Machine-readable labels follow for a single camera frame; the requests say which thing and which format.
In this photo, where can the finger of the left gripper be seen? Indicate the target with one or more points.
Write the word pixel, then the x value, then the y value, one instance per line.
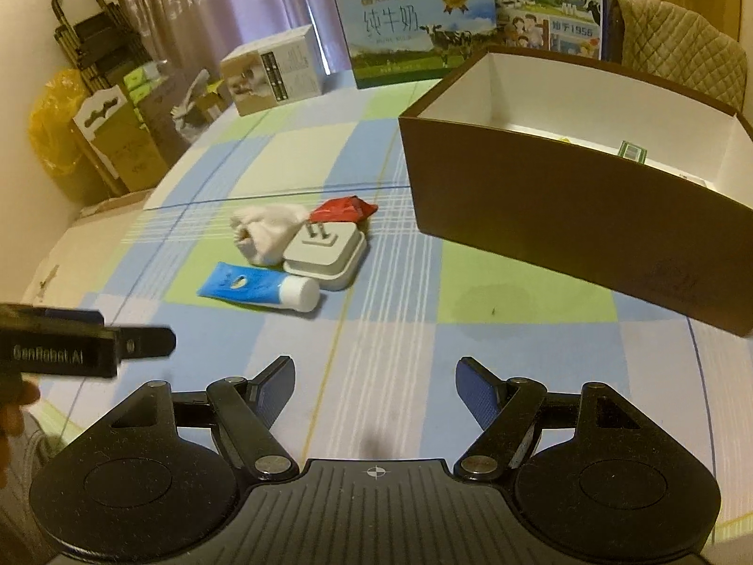
pixel 139 343

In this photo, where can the white power adapter plug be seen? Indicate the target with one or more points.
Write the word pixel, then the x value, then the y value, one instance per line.
pixel 329 252

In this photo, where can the red snack packet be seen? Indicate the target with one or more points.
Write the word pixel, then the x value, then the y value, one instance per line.
pixel 350 209

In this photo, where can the brown storage box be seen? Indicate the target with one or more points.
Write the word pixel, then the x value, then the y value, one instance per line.
pixel 516 152

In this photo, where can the beige product box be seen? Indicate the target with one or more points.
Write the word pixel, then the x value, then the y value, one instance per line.
pixel 274 71

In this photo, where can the person's left hand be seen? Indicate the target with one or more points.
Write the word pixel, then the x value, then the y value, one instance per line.
pixel 12 424

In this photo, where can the green rectangular carton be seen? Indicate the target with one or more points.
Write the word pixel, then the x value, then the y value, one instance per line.
pixel 632 151

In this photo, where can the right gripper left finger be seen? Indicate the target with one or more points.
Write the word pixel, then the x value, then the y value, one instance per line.
pixel 245 411

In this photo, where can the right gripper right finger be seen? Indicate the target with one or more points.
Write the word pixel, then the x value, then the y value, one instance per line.
pixel 506 411

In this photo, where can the yellow plastic bag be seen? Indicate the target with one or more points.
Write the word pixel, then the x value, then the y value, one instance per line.
pixel 53 142

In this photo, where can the blue milk carton box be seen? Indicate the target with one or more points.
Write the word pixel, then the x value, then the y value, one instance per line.
pixel 572 27

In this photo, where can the quilted beige chair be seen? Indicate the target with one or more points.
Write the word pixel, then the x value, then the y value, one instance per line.
pixel 662 39

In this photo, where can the blue hand cream tube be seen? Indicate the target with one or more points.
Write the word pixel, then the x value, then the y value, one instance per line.
pixel 252 286

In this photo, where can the green milk carton box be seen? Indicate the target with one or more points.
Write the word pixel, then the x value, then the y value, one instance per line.
pixel 396 41

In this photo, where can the cardboard box on floor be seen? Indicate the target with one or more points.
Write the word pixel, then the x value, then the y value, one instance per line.
pixel 108 122

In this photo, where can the white knitted sock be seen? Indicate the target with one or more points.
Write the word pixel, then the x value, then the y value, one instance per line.
pixel 262 232

